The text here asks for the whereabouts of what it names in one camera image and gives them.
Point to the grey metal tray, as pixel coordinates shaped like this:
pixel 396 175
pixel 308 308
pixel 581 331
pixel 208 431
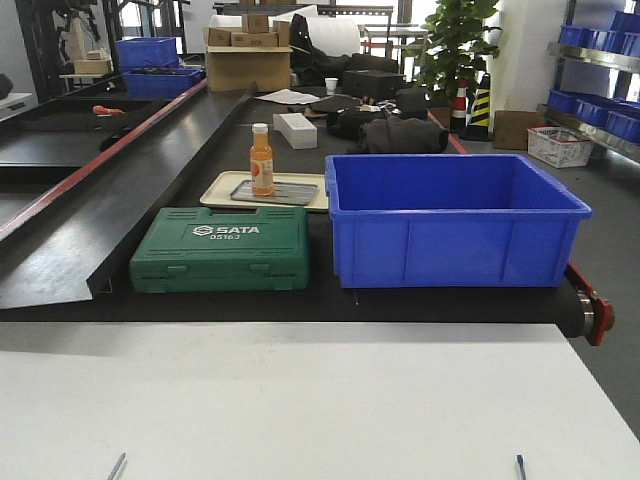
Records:
pixel 287 193

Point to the beige plastic tray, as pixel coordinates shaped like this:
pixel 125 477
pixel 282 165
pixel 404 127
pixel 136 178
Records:
pixel 219 193

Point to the orange juice bottle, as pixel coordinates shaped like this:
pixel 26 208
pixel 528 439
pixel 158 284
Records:
pixel 261 161

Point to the white rectangular box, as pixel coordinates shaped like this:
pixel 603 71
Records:
pixel 299 132

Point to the dark cloth bundle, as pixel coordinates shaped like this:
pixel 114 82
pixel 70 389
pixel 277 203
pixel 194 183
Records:
pixel 394 135

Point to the green SATA tool case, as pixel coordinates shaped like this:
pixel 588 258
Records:
pixel 198 250

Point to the large blue plastic bin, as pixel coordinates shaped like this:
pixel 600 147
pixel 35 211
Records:
pixel 436 220

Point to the white paper cup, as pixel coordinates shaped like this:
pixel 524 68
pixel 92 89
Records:
pixel 330 85

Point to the red white traffic cone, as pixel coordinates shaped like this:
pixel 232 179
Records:
pixel 459 108

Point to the black yellow traffic cone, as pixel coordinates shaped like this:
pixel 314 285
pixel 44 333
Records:
pixel 477 129

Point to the large cardboard box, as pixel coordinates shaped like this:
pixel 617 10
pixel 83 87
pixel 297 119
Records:
pixel 235 68

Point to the brown cardboard box on floor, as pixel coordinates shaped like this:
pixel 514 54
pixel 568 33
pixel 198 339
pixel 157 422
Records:
pixel 510 131

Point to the blue bin far left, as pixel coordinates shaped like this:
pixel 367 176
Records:
pixel 167 84

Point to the green potted plant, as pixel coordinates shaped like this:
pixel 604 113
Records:
pixel 455 47

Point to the metal shelf rack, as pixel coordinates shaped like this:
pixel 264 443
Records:
pixel 596 67

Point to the red conveyor end bracket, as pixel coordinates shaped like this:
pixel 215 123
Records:
pixel 599 313

